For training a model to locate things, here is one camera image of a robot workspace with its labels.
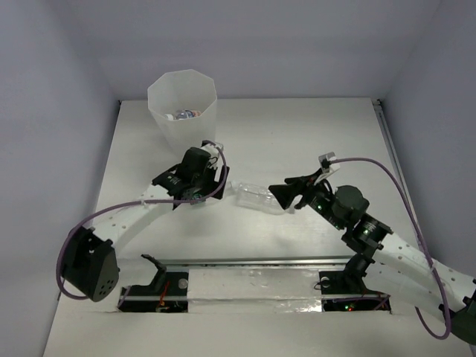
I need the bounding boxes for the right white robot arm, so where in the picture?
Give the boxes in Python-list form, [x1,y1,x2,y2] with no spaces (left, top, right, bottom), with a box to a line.
[268,170,475,344]

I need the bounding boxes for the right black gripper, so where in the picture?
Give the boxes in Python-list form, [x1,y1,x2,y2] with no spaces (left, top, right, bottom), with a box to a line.
[268,167,345,230]

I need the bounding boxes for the clear bottle orange blue label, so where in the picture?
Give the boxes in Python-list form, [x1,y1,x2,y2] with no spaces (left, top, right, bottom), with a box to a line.
[164,109,202,120]

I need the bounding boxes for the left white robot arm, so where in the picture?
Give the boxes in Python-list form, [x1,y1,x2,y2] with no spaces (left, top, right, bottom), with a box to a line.
[56,141,230,302]

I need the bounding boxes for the aluminium side rail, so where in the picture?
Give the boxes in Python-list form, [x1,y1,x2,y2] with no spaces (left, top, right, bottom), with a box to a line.
[374,98,421,239]

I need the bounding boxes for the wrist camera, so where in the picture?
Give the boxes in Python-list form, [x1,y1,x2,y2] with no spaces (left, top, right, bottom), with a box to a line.
[318,152,340,181]
[200,140,224,159]

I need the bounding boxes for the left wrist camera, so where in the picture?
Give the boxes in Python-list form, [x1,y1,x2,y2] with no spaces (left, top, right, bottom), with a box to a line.
[200,140,224,159]

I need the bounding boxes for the clear crushed unlabelled bottle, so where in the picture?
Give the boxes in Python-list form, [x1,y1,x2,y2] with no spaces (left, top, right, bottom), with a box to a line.
[230,181,287,215]

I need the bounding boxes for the clear bottle green label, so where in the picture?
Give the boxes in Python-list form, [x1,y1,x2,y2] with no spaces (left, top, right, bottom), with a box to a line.
[190,199,207,205]

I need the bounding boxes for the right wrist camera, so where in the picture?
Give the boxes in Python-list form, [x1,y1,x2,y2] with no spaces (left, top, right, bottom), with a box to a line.
[318,152,340,181]

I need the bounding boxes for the translucent white plastic bin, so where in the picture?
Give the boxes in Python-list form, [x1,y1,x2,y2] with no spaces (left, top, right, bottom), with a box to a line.
[147,69,217,157]

